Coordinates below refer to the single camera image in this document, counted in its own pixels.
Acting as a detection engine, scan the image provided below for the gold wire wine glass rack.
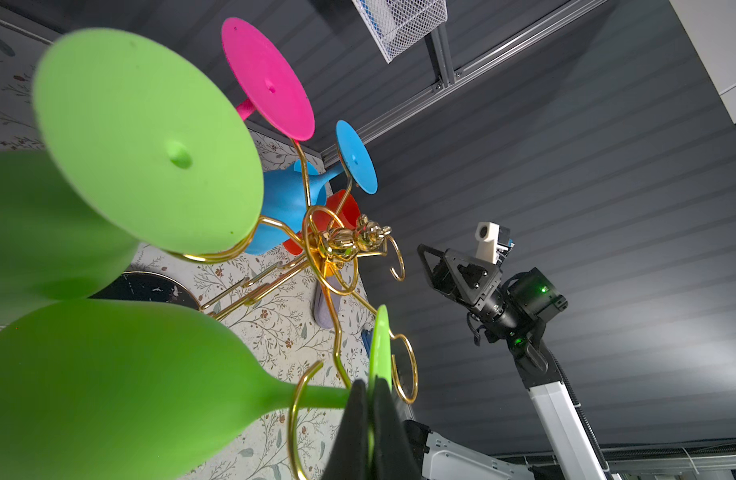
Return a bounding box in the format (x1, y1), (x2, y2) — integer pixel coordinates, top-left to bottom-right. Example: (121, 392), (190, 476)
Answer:
(91, 137), (420, 480)

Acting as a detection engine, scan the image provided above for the green wine glass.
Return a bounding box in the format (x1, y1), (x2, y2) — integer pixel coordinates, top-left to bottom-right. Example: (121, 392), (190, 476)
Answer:
(0, 298), (394, 480)
(0, 28), (264, 326)

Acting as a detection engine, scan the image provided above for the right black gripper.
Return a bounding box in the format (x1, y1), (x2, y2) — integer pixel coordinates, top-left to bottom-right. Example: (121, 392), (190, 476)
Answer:
(417, 244), (517, 336)

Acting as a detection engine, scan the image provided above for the back blue wine glass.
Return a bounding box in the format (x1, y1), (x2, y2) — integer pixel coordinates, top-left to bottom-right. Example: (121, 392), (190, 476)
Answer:
(245, 120), (378, 255)

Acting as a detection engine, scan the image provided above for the pink wine glass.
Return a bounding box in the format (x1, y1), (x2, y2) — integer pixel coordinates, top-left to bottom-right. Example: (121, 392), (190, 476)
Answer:
(221, 17), (315, 142)

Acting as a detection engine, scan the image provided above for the white wire mesh basket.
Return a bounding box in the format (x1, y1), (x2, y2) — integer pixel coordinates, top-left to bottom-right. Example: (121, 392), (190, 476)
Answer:
(352, 0), (448, 64)

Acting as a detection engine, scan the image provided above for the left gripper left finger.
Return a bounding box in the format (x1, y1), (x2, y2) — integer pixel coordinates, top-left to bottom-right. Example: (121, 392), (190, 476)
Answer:
(322, 380), (369, 480)

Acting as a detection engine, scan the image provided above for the blue stapler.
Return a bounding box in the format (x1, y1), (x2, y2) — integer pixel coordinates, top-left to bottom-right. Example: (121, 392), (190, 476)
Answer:
(361, 329), (373, 357)

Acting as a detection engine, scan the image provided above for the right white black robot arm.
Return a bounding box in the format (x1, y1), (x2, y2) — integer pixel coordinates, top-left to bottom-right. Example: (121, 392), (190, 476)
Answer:
(417, 244), (613, 479)

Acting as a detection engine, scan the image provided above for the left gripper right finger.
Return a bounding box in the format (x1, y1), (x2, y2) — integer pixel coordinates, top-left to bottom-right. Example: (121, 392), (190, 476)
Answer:
(372, 378), (420, 480)

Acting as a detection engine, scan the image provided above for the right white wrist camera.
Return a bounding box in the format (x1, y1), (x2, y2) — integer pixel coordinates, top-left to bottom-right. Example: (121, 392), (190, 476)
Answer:
(475, 222), (514, 265)

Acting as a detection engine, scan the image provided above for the red wine glass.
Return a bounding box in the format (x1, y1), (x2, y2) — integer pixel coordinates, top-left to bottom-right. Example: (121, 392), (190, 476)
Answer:
(282, 189), (361, 256)

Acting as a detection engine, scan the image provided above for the grey oval case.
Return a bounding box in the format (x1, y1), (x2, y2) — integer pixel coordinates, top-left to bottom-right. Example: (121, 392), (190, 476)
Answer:
(312, 276), (341, 330)

